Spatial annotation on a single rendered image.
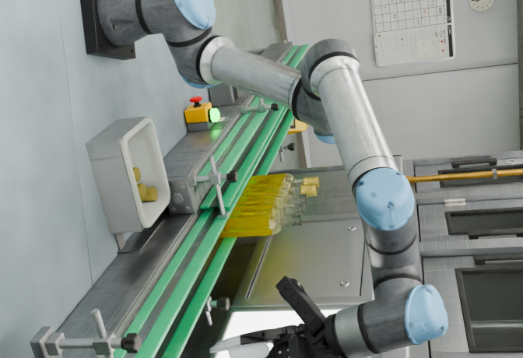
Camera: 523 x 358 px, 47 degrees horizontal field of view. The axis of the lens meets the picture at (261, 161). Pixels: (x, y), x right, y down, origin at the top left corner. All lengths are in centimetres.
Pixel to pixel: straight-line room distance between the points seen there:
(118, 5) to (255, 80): 35
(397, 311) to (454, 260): 78
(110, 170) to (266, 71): 40
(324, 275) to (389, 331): 68
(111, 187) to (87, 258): 16
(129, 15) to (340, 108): 61
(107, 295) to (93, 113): 40
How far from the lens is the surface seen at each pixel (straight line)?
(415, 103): 763
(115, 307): 126
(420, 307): 89
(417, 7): 737
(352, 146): 93
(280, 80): 128
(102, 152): 136
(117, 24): 145
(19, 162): 118
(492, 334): 142
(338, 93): 101
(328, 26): 744
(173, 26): 140
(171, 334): 130
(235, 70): 136
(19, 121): 119
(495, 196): 197
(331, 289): 150
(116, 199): 139
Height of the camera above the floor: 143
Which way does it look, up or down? 14 degrees down
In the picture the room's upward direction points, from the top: 85 degrees clockwise
